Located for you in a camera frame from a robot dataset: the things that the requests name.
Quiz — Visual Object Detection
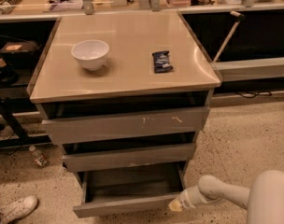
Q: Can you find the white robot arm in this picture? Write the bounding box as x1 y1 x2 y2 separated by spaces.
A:
168 170 284 224

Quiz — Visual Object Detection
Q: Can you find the white stick with black tip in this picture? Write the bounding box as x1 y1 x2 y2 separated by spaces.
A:
213 10 245 63

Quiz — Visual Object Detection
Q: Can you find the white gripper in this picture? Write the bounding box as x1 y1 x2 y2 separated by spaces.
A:
168 186 204 212

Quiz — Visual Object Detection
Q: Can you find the black floor cable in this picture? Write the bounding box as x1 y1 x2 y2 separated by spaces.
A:
234 90 273 99

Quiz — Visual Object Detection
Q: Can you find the black box with label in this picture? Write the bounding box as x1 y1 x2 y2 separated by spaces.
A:
0 41 40 59

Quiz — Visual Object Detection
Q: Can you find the white sneaker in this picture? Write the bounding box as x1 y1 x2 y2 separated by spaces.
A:
0 195 38 224

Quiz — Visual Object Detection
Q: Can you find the dark blue snack packet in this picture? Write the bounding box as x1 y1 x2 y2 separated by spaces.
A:
152 50 173 74

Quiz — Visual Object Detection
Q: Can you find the plastic water bottle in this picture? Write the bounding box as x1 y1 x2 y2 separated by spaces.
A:
29 146 49 167

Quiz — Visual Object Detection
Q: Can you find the grey drawer cabinet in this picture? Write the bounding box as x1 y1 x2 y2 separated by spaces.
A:
27 10 224 179

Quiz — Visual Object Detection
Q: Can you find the black stand leg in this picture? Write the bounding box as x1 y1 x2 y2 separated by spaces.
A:
0 97 50 147

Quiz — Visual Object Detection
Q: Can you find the grey drawer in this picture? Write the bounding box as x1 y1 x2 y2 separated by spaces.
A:
42 106 209 145
73 162 185 217
63 143 196 173

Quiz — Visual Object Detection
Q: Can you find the white bowl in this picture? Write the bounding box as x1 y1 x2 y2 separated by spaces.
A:
71 40 109 71

